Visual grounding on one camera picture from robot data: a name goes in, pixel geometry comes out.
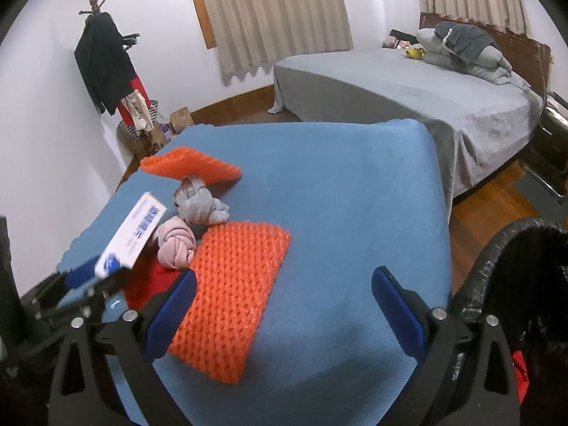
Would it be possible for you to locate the black lined trash bin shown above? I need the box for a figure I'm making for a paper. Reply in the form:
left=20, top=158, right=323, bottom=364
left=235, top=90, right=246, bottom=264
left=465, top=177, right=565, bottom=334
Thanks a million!
left=450, top=217, right=568, bottom=426

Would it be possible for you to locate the large orange foam net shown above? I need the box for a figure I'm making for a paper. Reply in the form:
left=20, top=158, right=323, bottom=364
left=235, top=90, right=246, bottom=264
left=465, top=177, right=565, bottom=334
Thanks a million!
left=168, top=223, right=293, bottom=384

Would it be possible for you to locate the wooden window frame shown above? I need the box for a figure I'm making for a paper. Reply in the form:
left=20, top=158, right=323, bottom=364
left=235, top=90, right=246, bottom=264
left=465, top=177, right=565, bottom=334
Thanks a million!
left=184, top=0, right=217, bottom=49

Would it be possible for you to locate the small orange foam net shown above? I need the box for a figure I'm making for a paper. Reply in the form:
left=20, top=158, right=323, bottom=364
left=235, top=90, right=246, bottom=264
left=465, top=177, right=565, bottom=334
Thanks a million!
left=141, top=146, right=242, bottom=185

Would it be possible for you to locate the grey floor mat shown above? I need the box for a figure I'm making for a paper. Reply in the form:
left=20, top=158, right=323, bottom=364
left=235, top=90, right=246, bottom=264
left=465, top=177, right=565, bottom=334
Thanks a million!
left=515, top=173, right=560, bottom=200

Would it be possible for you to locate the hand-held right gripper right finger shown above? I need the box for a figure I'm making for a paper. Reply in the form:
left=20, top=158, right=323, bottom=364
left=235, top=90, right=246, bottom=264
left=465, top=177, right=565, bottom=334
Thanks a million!
left=372, top=266, right=521, bottom=426

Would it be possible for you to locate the cream cloth bag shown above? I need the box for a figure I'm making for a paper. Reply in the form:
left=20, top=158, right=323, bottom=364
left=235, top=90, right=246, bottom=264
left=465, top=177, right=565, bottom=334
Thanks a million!
left=124, top=91, right=152, bottom=131

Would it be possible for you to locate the brown paper bag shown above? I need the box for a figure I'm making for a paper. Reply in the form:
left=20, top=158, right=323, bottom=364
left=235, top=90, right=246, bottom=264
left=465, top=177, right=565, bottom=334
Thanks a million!
left=170, top=107, right=195, bottom=136

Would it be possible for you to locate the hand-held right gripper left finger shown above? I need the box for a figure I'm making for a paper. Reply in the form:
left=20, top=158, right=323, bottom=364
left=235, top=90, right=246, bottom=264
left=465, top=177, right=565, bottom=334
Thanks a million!
left=48, top=270, right=198, bottom=426

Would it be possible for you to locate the black jacket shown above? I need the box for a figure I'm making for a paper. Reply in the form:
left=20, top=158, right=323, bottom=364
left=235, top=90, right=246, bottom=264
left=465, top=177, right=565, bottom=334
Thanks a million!
left=74, top=12, right=137, bottom=116

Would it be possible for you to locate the red plastic bag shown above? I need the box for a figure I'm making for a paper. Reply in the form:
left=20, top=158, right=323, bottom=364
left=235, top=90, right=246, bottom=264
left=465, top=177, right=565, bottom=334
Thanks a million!
left=510, top=350, right=531, bottom=402

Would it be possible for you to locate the red cloth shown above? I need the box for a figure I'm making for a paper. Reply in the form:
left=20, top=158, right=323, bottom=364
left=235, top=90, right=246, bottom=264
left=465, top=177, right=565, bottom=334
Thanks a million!
left=123, top=260, right=185, bottom=311

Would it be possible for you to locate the dark grey garment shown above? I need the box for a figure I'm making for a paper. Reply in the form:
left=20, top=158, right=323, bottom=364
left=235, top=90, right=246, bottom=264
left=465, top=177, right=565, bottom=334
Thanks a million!
left=434, top=21, right=495, bottom=60

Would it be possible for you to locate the wide beige curtain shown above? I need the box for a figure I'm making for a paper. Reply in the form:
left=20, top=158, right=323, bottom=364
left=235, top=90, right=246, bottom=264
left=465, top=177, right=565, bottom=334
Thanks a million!
left=195, top=0, right=354, bottom=85

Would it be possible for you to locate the pile of grey bedding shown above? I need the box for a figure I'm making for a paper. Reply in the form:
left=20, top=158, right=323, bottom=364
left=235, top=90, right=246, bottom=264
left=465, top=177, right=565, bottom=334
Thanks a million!
left=419, top=11, right=552, bottom=98

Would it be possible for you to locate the red garment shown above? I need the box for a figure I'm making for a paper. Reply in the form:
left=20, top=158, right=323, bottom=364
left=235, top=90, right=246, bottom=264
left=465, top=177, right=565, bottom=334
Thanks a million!
left=116, top=77, right=149, bottom=127

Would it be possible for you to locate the white barcode box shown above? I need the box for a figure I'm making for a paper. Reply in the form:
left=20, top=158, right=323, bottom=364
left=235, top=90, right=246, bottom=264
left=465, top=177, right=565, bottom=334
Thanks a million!
left=95, top=192, right=168, bottom=280

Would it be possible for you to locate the bed with grey sheet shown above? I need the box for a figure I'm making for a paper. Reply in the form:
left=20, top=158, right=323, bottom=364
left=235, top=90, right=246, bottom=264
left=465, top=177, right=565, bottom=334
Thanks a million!
left=268, top=47, right=544, bottom=223

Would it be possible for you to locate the light grey pillow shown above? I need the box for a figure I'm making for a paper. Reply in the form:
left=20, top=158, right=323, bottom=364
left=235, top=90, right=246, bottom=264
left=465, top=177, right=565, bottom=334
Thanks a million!
left=416, top=28, right=458, bottom=69

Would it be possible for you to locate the wooden coat rack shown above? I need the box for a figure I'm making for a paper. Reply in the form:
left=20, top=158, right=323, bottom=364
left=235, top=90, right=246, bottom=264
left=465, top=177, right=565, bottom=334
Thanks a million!
left=79, top=0, right=169, bottom=156

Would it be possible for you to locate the pink knotted sock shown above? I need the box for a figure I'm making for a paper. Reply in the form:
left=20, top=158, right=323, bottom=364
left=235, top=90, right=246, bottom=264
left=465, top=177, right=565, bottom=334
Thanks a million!
left=153, top=217, right=197, bottom=271

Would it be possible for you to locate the folded grey blanket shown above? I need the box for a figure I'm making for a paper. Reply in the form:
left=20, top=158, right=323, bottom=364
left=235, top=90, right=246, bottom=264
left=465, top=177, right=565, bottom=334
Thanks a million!
left=461, top=47, right=531, bottom=92

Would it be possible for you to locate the grey knotted sock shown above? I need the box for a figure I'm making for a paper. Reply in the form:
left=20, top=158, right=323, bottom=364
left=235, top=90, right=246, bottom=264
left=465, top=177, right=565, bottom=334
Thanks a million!
left=173, top=175, right=230, bottom=225

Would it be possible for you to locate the striped tote bag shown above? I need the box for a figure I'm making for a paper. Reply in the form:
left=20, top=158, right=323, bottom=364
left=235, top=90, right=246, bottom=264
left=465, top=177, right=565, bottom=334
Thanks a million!
left=118, top=100, right=163, bottom=143

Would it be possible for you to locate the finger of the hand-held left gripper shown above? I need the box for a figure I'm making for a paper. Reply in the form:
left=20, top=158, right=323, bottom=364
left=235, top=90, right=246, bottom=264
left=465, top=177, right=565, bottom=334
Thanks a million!
left=58, top=275, right=127, bottom=316
left=31, top=255, right=103, bottom=307

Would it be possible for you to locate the blue table cloth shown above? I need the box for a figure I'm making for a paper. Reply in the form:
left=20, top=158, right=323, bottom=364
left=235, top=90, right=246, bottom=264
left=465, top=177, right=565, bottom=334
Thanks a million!
left=58, top=119, right=453, bottom=426

